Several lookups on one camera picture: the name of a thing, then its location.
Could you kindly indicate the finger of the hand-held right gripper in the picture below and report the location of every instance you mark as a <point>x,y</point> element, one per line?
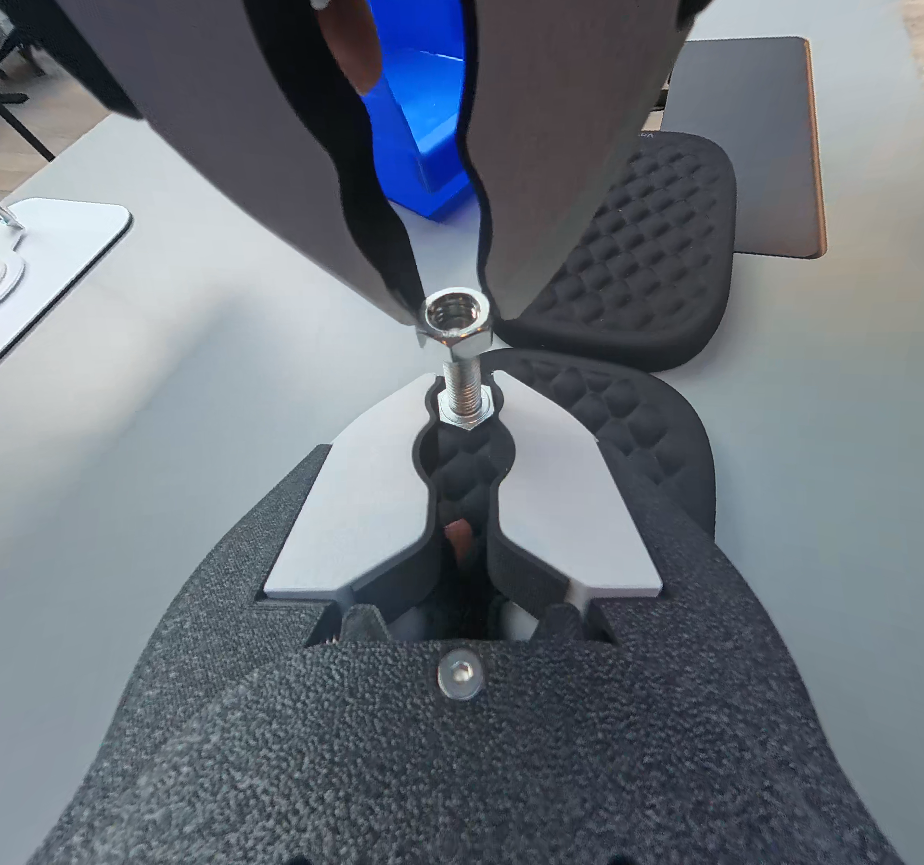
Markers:
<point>563,85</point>
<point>216,85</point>

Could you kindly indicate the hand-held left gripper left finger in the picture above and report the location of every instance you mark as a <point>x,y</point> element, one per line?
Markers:
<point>346,504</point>

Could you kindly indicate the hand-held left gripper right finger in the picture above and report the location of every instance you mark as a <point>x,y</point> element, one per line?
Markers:
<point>570,504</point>

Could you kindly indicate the blue plastic bin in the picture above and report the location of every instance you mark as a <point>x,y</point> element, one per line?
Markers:
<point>419,99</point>

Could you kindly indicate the silver hex bolt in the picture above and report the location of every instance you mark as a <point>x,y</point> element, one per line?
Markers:
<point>462,388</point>

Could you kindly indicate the silver hex nut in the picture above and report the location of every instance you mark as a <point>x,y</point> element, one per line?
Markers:
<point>462,336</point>

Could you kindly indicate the person's left hand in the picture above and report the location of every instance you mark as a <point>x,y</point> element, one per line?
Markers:
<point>459,536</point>

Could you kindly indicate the person's right hand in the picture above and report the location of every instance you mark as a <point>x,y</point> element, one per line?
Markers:
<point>354,34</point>

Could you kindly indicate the black honeycomb wrist pad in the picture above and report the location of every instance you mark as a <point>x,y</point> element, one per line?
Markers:
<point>635,266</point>
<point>621,417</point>

